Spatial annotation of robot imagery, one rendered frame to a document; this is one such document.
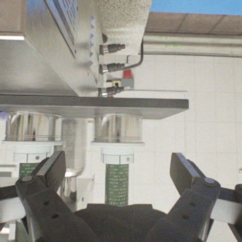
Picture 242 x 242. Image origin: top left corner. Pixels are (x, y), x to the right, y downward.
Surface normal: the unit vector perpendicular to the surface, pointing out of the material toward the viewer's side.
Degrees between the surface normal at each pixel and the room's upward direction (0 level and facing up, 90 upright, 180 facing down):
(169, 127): 90
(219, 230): 90
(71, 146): 90
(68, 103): 90
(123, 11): 0
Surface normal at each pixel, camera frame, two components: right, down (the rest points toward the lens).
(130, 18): -0.02, 1.00
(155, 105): 0.03, -0.08
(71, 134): 0.36, -0.07
